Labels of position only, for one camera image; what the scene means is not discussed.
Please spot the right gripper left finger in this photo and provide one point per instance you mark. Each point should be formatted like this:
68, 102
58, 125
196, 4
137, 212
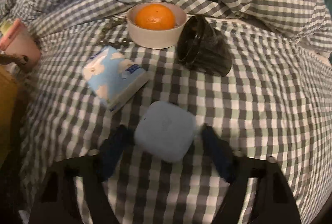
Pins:
56, 199

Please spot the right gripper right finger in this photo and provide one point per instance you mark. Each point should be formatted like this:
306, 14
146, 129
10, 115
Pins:
273, 202

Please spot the light blue earbuds case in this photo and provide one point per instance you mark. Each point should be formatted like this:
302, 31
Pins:
166, 131

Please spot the blue tissue pack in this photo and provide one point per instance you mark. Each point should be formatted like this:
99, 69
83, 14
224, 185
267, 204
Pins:
113, 78

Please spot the white tape roll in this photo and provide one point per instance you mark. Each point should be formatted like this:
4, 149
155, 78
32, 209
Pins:
156, 39

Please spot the brown cardboard box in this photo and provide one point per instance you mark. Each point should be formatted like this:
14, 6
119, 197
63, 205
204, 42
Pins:
11, 91

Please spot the pink lidded cup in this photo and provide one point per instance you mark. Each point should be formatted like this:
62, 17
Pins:
18, 46

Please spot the orange mandarin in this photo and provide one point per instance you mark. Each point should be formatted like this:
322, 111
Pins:
155, 17

